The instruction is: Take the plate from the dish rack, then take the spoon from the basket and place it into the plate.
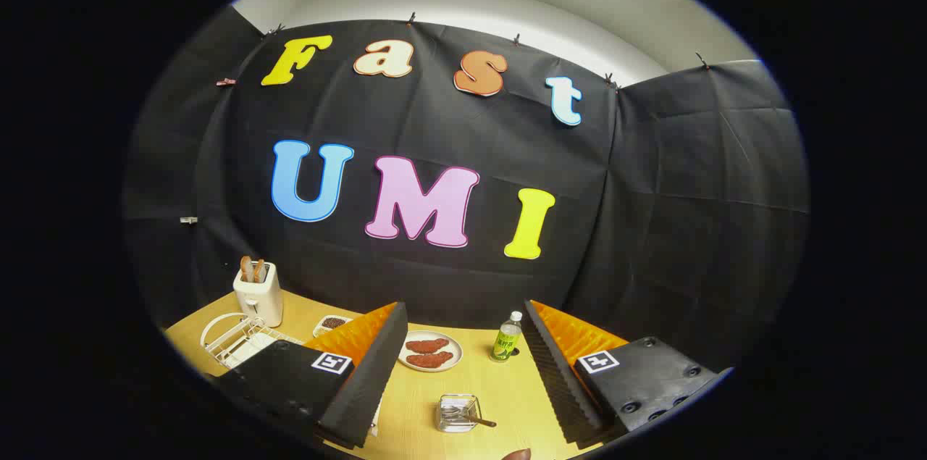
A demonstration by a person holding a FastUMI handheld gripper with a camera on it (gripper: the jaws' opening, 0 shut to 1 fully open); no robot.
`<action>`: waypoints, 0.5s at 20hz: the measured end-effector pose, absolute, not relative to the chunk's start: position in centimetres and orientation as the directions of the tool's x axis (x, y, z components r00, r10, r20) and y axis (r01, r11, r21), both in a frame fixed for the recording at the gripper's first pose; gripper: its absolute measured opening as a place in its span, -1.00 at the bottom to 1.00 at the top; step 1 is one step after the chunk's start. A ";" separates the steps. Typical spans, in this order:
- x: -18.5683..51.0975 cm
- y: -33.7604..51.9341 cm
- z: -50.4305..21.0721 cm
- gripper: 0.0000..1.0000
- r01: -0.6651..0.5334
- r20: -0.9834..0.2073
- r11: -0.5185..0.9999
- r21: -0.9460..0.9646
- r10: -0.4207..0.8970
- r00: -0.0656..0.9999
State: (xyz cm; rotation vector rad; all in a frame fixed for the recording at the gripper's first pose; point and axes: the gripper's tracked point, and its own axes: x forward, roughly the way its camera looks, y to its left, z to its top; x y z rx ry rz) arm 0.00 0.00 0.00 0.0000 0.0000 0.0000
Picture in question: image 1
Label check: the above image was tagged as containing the white divided seasoning tray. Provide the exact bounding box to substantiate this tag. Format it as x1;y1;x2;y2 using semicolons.
313;315;353;338

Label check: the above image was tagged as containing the black backdrop cloth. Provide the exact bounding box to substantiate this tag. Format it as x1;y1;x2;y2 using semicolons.
122;5;810;374

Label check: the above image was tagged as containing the white toaster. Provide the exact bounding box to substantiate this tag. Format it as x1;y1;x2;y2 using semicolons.
233;262;284;328

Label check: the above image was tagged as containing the green drink bottle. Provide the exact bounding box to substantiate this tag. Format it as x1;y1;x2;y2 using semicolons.
490;311;524;363

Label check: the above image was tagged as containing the clear wire basket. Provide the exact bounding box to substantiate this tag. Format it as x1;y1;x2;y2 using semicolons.
437;394;483;433

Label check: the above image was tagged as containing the white round plate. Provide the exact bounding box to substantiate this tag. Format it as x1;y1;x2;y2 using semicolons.
397;330;464;372

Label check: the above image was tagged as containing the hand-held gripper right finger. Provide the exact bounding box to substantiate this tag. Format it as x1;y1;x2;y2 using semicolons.
521;299;734;446

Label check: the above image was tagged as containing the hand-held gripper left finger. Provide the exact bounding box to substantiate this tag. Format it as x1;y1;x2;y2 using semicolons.
217;301;410;450

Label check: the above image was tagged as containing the white wire dish rack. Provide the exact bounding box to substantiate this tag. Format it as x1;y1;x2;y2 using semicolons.
200;312;305;371

